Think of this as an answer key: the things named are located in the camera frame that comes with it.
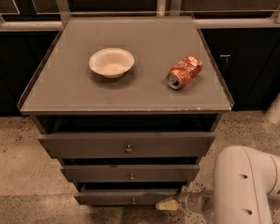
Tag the metal railing frame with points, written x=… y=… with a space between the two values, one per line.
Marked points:
x=42 y=15

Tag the grey drawer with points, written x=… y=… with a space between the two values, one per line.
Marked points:
x=126 y=145
x=136 y=193
x=130 y=173

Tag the grey top drawer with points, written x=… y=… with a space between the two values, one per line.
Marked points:
x=126 y=145

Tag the grey bottom drawer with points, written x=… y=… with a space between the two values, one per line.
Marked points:
x=136 y=193

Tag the white paper bowl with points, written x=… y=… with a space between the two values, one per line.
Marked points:
x=111 y=63

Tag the grey middle drawer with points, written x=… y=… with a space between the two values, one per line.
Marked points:
x=130 y=173

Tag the grey drawer cabinet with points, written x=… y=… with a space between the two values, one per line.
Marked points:
x=65 y=96

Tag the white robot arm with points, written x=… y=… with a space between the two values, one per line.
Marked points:
x=246 y=188

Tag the white cylindrical post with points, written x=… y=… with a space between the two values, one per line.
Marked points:
x=273 y=112

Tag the crushed orange soda can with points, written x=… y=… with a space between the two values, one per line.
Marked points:
x=183 y=72

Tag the padded gripper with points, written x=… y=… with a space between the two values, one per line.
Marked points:
x=185 y=199

